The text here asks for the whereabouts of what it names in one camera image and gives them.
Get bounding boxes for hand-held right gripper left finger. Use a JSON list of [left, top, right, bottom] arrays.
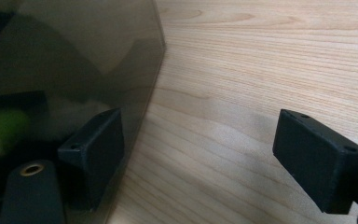
[[57, 107, 126, 213]]

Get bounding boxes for panda plush toy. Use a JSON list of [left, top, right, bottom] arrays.
[[0, 92, 111, 175]]

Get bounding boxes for grey translucent storage box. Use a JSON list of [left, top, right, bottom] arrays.
[[0, 0, 167, 224]]

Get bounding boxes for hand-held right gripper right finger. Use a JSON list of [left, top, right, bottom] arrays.
[[271, 108, 358, 216]]

